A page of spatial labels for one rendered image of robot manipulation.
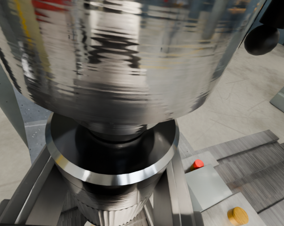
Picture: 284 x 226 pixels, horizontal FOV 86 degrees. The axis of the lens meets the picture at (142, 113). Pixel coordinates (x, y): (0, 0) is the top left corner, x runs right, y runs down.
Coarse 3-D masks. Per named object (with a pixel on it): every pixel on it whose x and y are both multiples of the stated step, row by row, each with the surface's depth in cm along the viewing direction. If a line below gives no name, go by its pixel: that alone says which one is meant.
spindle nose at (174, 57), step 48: (0, 0) 1; (48, 0) 1; (96, 0) 1; (144, 0) 1; (192, 0) 1; (240, 0) 1; (0, 48) 2; (48, 48) 2; (96, 48) 1; (144, 48) 2; (192, 48) 2; (48, 96) 2; (96, 96) 2; (144, 96) 2; (192, 96) 2
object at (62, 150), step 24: (48, 120) 5; (72, 120) 5; (48, 144) 5; (72, 144) 4; (96, 144) 5; (120, 144) 5; (144, 144) 5; (168, 144) 5; (72, 168) 4; (96, 168) 4; (120, 168) 4; (144, 168) 4; (96, 192) 4; (120, 192) 4
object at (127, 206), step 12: (156, 180) 5; (72, 192) 6; (84, 192) 5; (132, 192) 5; (144, 192) 5; (84, 204) 6; (96, 204) 5; (108, 204) 5; (120, 204) 5; (132, 204) 6; (144, 204) 8; (84, 216) 8; (96, 216) 7; (108, 216) 7; (120, 216) 7; (132, 216) 8
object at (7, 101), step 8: (0, 72) 36; (0, 80) 37; (8, 80) 38; (0, 88) 39; (8, 88) 39; (0, 96) 40; (8, 96) 41; (0, 104) 42; (8, 104) 42; (16, 104) 43; (8, 112) 44; (16, 112) 45; (16, 120) 46; (16, 128) 49; (24, 128) 50; (24, 136) 52
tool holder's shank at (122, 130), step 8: (80, 120) 4; (88, 128) 4; (96, 128) 4; (104, 128) 4; (112, 128) 4; (120, 128) 4; (128, 128) 4; (136, 128) 4; (144, 128) 4; (104, 136) 5; (112, 136) 5; (120, 136) 5; (128, 136) 5; (136, 136) 5
